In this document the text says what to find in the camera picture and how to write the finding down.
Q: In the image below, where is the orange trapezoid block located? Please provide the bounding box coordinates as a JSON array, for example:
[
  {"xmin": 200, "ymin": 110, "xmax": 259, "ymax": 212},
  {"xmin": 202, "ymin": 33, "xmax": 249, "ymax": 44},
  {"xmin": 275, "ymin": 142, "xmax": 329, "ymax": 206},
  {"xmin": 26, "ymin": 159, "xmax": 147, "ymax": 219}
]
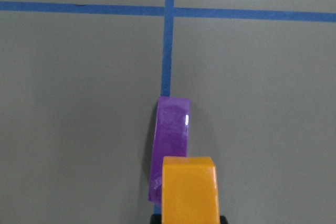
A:
[{"xmin": 162, "ymin": 156, "xmax": 221, "ymax": 223}]

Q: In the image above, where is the purple trapezoid block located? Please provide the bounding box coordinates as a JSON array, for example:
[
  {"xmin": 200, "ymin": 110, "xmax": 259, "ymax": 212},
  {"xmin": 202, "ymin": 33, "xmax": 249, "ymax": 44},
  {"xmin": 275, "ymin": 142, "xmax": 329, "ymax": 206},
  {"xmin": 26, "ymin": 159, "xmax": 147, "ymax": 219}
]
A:
[{"xmin": 148, "ymin": 96, "xmax": 191, "ymax": 207}]

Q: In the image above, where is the brown paper table cover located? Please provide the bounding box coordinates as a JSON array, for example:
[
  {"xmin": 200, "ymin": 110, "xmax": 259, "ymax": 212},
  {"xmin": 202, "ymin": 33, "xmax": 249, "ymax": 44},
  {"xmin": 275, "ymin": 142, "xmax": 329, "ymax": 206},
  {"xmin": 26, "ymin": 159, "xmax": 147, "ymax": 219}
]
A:
[{"xmin": 1, "ymin": 0, "xmax": 335, "ymax": 223}]

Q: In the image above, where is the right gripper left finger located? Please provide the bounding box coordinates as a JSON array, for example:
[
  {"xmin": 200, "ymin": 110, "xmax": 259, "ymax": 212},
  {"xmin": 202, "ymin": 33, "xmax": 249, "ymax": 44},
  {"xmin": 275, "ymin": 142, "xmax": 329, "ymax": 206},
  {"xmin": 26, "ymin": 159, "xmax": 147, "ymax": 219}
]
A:
[{"xmin": 150, "ymin": 214, "xmax": 162, "ymax": 224}]

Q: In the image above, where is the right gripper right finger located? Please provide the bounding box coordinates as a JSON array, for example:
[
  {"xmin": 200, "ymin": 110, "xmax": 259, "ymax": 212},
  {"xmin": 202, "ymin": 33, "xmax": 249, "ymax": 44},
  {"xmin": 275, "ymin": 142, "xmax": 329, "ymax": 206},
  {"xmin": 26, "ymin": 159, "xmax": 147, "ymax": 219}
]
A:
[{"xmin": 220, "ymin": 215, "xmax": 227, "ymax": 224}]

